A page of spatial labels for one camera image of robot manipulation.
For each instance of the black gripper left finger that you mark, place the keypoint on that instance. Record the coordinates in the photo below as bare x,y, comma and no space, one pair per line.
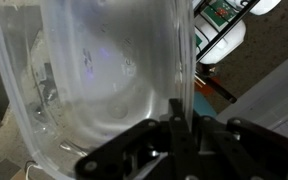
124,146

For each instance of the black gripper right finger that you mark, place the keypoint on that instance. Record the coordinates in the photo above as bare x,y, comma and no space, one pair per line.
250,150

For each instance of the clear rectangular plastic container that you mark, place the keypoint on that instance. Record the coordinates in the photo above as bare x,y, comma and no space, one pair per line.
117,66

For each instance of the teal spatula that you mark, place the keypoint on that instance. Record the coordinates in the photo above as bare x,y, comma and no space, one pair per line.
203,106

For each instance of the black spatula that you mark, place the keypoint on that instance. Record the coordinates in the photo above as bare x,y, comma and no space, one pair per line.
220,91

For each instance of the printed white mug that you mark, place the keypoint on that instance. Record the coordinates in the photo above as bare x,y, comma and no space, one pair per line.
227,41

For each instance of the black two-tier dish rack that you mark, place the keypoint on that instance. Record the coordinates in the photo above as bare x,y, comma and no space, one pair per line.
229,25

